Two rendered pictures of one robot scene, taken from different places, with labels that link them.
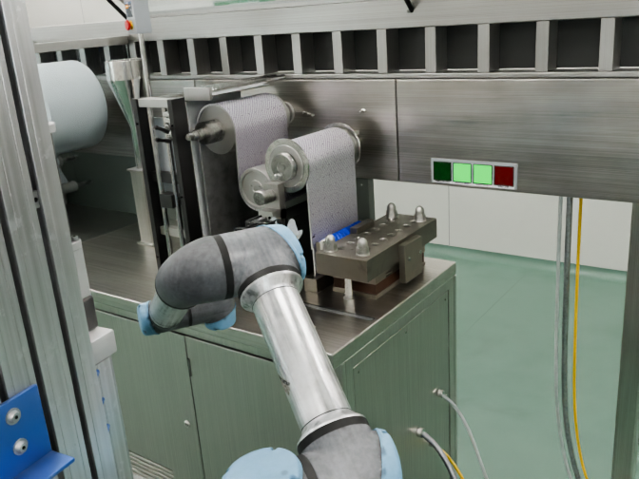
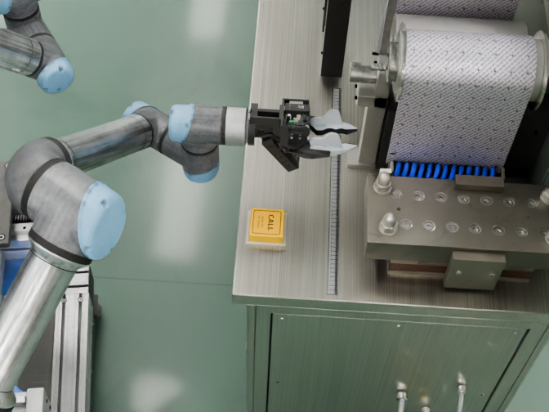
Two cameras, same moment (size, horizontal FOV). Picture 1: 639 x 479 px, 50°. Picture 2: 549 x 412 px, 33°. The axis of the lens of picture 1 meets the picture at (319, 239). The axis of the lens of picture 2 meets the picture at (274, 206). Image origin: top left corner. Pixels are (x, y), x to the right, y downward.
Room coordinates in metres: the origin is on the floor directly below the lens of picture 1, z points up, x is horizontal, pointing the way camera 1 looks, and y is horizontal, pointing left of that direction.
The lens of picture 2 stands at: (0.93, -0.78, 2.53)
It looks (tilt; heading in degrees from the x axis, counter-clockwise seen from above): 56 degrees down; 54
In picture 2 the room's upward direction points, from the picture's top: 3 degrees clockwise
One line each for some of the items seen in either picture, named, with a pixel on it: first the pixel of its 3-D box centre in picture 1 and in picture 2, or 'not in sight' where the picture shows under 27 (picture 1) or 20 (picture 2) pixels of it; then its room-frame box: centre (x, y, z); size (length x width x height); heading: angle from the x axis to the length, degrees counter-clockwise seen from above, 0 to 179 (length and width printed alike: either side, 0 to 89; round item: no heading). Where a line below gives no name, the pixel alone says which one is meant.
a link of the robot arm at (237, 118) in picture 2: not in sight; (238, 125); (1.54, 0.20, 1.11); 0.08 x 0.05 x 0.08; 54
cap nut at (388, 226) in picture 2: (362, 245); (389, 221); (1.68, -0.11, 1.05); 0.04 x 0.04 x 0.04
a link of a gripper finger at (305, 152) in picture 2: not in sight; (308, 146); (1.63, 0.10, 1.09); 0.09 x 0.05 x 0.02; 135
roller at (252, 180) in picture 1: (282, 179); (456, 47); (1.99, 0.09, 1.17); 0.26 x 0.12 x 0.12; 144
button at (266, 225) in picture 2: not in sight; (266, 225); (1.53, 0.08, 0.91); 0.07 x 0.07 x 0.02; 54
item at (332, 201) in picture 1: (333, 205); (452, 137); (1.87, -0.05, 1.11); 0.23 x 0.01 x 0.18; 144
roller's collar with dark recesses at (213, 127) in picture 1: (209, 131); not in sight; (1.94, 0.29, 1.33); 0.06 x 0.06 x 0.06; 54
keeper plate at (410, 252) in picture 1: (411, 258); (473, 271); (1.80, -0.25, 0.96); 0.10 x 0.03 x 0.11; 144
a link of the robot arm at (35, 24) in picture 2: not in sight; (28, 30); (1.30, 0.64, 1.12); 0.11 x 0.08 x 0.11; 87
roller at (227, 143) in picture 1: (245, 123); not in sight; (2.07, 0.19, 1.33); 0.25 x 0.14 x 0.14; 144
